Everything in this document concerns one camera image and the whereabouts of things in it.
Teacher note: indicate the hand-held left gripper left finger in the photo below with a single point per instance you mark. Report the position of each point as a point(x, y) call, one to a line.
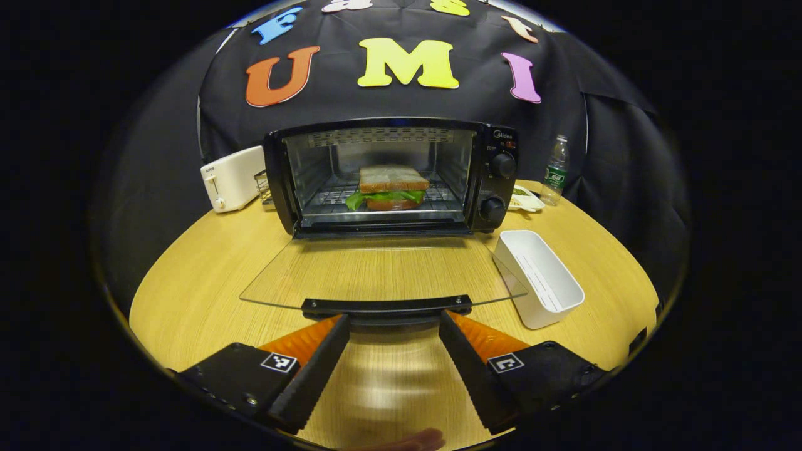
point(316, 376)

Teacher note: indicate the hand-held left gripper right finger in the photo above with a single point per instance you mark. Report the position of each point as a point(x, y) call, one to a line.
point(479, 376)

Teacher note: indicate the black electric oven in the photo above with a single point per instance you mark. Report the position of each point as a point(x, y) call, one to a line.
point(495, 188)

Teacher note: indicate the lettuce sandwich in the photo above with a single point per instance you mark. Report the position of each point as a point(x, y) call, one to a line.
point(393, 181)

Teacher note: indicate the white plastic basket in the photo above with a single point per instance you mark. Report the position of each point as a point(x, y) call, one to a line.
point(539, 282)

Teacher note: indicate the white divided grain dish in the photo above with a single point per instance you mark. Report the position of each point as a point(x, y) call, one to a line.
point(526, 200)

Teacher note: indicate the white toaster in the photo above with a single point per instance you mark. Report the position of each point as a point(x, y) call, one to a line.
point(232, 178)

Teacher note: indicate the clear plastic water bottle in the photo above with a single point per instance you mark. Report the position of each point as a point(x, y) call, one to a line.
point(555, 172)

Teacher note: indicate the black backdrop cloth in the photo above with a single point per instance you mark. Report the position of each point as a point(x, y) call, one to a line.
point(376, 106)

